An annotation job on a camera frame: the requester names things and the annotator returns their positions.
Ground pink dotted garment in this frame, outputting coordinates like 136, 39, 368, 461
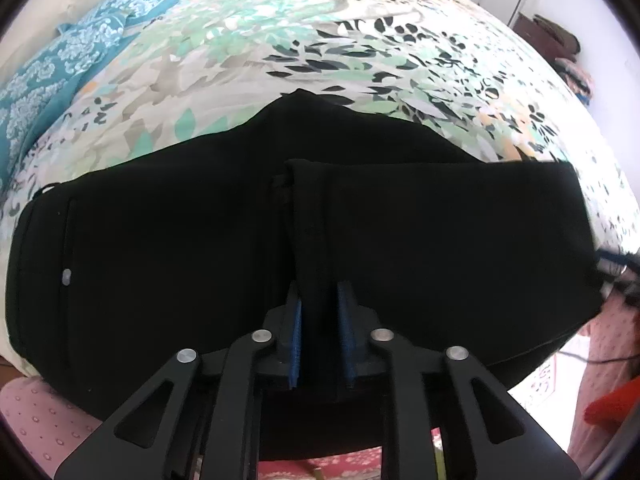
1, 297, 639, 478

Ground red patterned floor rug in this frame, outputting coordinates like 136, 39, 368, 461
257, 426, 444, 480

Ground teal white damask pillow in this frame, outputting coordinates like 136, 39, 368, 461
1, 11, 127, 190

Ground black pants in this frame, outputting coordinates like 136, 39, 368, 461
6, 88, 604, 461

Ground orange fuzzy sleeve forearm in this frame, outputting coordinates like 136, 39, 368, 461
584, 377, 640, 434

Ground floral leaf-print bedspread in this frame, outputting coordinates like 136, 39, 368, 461
1, 0, 639, 380

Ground dark wooden cabinet with clothes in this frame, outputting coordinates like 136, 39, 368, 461
513, 13, 594, 107

